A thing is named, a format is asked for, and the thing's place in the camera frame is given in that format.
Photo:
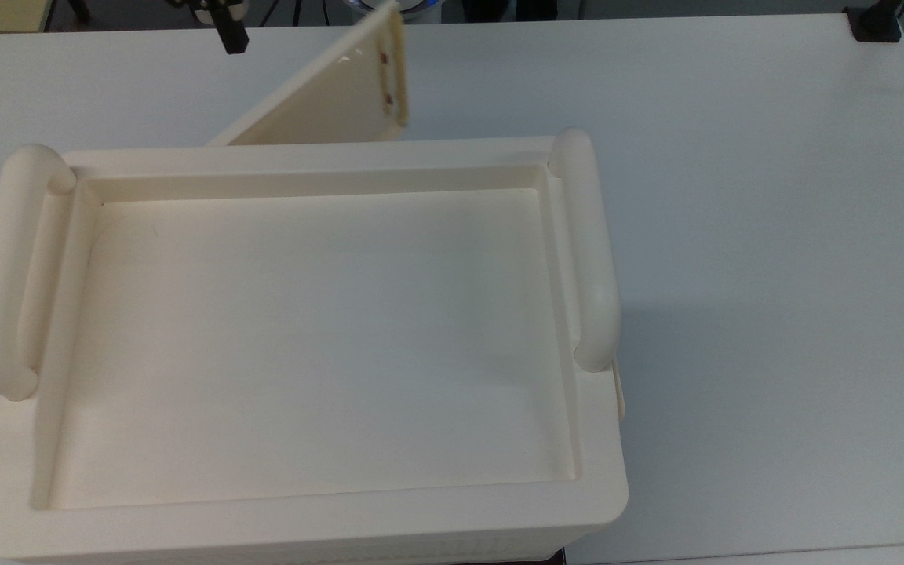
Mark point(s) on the cream cabinet door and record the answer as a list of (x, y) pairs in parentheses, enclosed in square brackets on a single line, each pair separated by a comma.
[(326, 102)]

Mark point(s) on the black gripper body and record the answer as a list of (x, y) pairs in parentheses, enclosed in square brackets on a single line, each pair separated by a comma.
[(220, 8)]

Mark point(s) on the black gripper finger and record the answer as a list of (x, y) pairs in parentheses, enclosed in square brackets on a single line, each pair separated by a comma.
[(232, 33)]

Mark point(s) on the cream plastic storage cabinet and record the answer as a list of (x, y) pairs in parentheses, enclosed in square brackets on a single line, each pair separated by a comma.
[(303, 329)]

